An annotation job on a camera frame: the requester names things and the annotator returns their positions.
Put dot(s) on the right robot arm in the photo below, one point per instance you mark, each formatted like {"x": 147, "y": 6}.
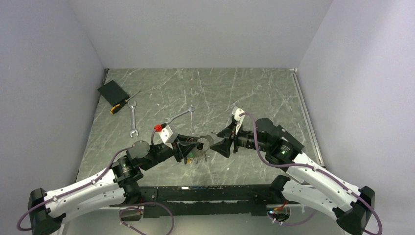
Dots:
{"x": 306, "y": 182}

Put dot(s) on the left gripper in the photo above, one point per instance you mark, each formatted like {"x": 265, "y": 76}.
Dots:
{"x": 186, "y": 144}

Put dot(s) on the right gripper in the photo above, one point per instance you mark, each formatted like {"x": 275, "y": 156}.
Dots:
{"x": 223, "y": 147}

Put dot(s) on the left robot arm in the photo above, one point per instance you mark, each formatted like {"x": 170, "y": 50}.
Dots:
{"x": 116, "y": 184}

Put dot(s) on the left orange black screwdriver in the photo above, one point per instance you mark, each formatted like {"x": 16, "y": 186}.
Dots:
{"x": 119, "y": 106}

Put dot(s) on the silver wrench near plate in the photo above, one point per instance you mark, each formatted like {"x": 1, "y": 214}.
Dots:
{"x": 189, "y": 110}

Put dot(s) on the metal key organizer plate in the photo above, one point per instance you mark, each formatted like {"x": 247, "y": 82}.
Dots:
{"x": 199, "y": 152}

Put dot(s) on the silver wrench left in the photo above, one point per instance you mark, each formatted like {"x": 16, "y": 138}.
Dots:
{"x": 133, "y": 130}

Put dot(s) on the left black box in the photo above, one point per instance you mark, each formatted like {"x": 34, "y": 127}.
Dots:
{"x": 113, "y": 93}

